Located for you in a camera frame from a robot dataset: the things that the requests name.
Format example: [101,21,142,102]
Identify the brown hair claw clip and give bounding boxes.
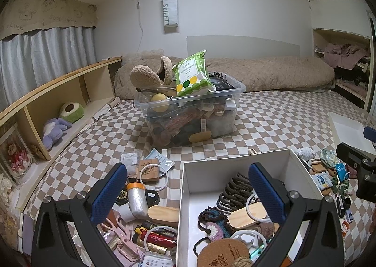
[217,172,256,215]

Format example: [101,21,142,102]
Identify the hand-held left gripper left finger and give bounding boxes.
[31,162,128,267]

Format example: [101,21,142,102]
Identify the beige fleece slipper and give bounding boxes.
[130,64,161,91]
[157,56,174,85]

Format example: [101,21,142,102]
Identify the wooden bedside shelf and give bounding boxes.
[0,57,122,215]

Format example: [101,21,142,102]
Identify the gold lighter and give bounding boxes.
[132,236,168,255]

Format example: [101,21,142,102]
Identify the red tube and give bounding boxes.
[144,232,177,246]

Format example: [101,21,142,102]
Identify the hanging white tissue bag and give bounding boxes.
[161,0,180,34]

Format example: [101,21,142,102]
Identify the jute rope bundle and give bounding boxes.
[232,257,255,267]

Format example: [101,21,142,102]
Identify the white tray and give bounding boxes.
[328,112,375,151]

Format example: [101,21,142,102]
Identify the beige printed valance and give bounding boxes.
[0,0,97,41]

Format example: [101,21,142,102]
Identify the oval wooden block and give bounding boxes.
[147,205,180,229]
[227,202,272,229]

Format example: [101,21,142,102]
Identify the round cork coaster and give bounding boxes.
[198,239,250,267]

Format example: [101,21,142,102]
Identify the white tape roll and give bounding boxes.
[118,204,136,223]

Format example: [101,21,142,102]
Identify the pink round crochet coaster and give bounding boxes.
[203,221,232,239]

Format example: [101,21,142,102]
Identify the beige quilt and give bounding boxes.
[114,49,335,98]

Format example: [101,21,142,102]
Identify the black tin white label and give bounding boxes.
[145,190,161,208]

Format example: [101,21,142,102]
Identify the yellow black lighter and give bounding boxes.
[133,224,159,235]

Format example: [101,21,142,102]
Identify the open wardrobe shelf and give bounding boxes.
[311,29,372,109]

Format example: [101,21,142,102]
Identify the green wet wipes pack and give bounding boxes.
[172,49,216,97]

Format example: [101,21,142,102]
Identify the clear box with label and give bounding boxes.
[137,252,177,267]

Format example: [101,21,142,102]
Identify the grey curtain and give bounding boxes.
[0,26,97,112]

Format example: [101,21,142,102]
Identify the white headboard panel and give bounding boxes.
[187,36,301,57]

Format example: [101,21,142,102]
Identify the white plastic ring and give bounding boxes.
[139,164,171,192]
[245,192,272,223]
[140,225,179,254]
[231,230,268,253]

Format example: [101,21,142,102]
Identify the dark crochet piece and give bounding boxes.
[198,207,229,231]

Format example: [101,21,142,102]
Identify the face mask packet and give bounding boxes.
[335,163,351,180]
[145,149,176,172]

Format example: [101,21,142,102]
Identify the small wooden piece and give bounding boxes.
[311,160,327,174]

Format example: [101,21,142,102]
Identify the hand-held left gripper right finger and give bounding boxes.
[248,162,345,267]

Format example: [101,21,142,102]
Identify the clear box with white dolls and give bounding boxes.
[0,171,16,200]

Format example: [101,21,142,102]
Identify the blue white tissue packet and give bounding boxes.
[311,173,333,191]

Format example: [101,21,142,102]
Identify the clear box with red doll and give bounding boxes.
[0,124,37,181]

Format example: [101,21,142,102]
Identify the avocado plush toy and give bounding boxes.
[59,102,86,123]

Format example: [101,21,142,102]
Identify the floral fabric pouch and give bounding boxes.
[320,148,338,169]

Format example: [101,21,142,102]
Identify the plastic wrap roll orange cap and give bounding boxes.
[127,182,149,217]

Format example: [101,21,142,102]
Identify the black hair tie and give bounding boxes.
[193,236,212,259]

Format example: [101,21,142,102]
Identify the square wooden tag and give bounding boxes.
[138,159,161,185]

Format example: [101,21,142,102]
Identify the pink scissors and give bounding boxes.
[100,215,141,262]

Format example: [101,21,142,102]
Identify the white cardboard box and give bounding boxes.
[176,149,332,267]

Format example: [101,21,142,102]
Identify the purple plush toy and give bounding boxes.
[43,118,72,151]

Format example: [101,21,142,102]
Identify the clear plastic storage bin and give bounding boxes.
[134,74,247,147]

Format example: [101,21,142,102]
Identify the yellow ball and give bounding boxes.
[151,93,168,113]

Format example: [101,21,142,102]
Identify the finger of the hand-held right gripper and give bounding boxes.
[363,126,376,142]
[336,143,376,201]

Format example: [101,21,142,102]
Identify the brown woven tape roll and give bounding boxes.
[258,222,280,239]

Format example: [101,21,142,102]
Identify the pink clothes pile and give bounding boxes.
[323,43,371,69]

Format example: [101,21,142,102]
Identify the black rectangular device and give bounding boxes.
[336,194,352,218]

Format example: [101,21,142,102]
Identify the black tin gold label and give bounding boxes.
[115,187,130,206]

